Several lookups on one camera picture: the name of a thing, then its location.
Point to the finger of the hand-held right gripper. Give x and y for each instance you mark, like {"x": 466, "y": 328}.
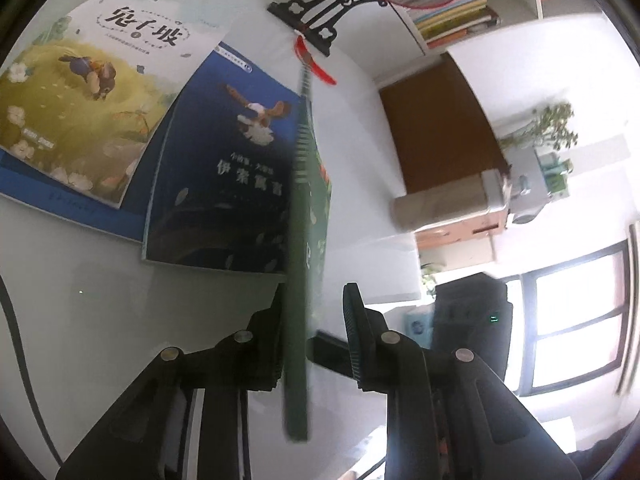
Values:
{"x": 327, "y": 350}

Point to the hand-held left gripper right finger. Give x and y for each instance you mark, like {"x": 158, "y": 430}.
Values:
{"x": 352, "y": 335}

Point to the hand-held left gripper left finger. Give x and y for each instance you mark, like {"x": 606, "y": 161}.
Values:
{"x": 262, "y": 345}

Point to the green leaf pattern book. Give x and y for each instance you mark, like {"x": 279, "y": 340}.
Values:
{"x": 297, "y": 310}

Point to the dark blue book bird cover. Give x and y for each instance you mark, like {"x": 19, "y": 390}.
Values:
{"x": 215, "y": 185}

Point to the blue book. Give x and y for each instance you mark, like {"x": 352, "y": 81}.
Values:
{"x": 60, "y": 200}

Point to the white book green meadow cover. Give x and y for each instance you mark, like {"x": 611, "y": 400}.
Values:
{"x": 100, "y": 110}

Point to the blue tissue pack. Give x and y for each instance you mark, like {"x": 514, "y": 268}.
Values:
{"x": 417, "y": 327}

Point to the green box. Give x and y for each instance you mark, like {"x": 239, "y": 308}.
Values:
{"x": 557, "y": 177}

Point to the brown wooden cabinet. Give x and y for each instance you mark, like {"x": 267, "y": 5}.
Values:
{"x": 440, "y": 125}

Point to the red tassel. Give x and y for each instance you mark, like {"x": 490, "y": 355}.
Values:
{"x": 320, "y": 72}

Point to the dark frame window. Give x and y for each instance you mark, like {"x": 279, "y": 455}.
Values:
{"x": 529, "y": 335}

